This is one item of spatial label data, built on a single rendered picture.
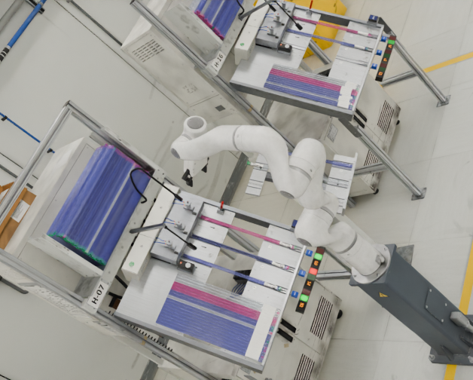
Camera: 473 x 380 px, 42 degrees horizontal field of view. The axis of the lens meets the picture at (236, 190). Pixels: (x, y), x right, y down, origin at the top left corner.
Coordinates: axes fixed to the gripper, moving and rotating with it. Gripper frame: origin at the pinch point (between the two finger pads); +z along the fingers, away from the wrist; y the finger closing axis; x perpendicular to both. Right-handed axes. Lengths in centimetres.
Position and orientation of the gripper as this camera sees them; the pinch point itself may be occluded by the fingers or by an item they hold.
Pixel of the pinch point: (196, 176)
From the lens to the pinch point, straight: 250.7
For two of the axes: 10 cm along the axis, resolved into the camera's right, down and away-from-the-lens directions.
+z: -0.4, 6.0, 8.0
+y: -5.9, 6.3, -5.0
